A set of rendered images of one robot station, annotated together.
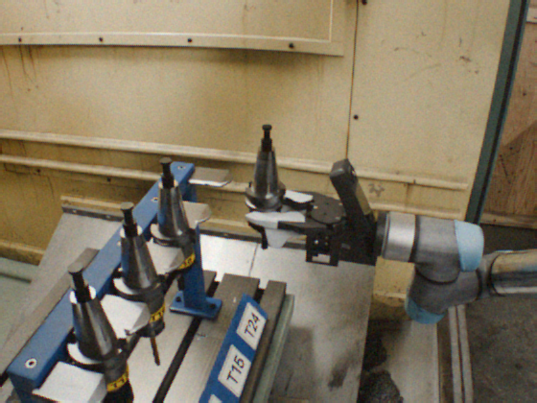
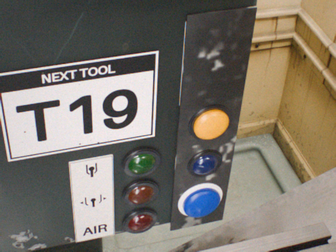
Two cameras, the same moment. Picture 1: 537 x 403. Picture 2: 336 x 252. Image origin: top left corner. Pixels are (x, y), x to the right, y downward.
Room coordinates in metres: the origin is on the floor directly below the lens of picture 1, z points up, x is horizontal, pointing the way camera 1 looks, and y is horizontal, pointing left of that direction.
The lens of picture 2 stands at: (0.11, -0.13, 1.98)
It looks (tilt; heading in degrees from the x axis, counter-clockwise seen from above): 42 degrees down; 57
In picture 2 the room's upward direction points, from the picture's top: 3 degrees clockwise
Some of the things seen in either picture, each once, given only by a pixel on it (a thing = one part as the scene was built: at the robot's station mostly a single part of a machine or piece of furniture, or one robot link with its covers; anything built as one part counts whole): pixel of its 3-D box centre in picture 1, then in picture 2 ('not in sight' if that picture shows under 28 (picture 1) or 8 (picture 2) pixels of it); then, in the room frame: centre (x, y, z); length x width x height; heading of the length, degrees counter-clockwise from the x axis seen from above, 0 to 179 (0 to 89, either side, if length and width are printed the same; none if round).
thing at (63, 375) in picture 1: (75, 388); not in sight; (0.29, 0.19, 1.21); 0.07 x 0.05 x 0.01; 76
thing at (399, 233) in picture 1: (396, 235); not in sight; (0.61, -0.20, 1.17); 0.08 x 0.05 x 0.08; 166
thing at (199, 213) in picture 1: (188, 212); not in sight; (0.61, 0.11, 1.21); 0.07 x 0.05 x 0.01; 76
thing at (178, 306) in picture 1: (189, 249); not in sight; (0.73, 0.14, 1.05); 0.10 x 0.05 x 0.30; 76
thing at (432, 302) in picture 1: (438, 287); not in sight; (0.60, -0.29, 1.07); 0.11 x 0.08 x 0.11; 103
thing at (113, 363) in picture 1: (99, 348); not in sight; (0.34, 0.18, 1.21); 0.06 x 0.06 x 0.03
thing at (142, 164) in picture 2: not in sight; (142, 163); (0.27, 0.14, 1.67); 0.02 x 0.01 x 0.02; 166
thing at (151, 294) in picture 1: (141, 284); not in sight; (0.45, 0.15, 1.21); 0.06 x 0.06 x 0.03
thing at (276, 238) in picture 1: (274, 231); not in sight; (0.62, -0.02, 1.17); 0.09 x 0.03 x 0.06; 90
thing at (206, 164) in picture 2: not in sight; (205, 164); (0.31, 0.13, 1.66); 0.02 x 0.01 x 0.02; 166
